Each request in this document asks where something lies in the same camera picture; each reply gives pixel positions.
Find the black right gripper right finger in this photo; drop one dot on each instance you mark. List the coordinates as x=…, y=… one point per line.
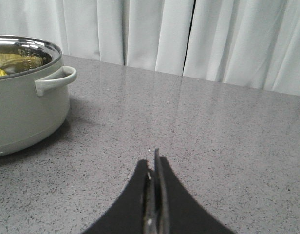
x=178, y=211

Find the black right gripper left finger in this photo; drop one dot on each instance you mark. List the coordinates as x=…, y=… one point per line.
x=126, y=215

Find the yellow corn cob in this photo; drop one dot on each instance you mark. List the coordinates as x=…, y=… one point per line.
x=15, y=63

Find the pale green electric cooking pot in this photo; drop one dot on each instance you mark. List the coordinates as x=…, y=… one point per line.
x=34, y=103

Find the white pleated curtain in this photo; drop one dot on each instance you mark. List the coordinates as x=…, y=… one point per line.
x=254, y=43

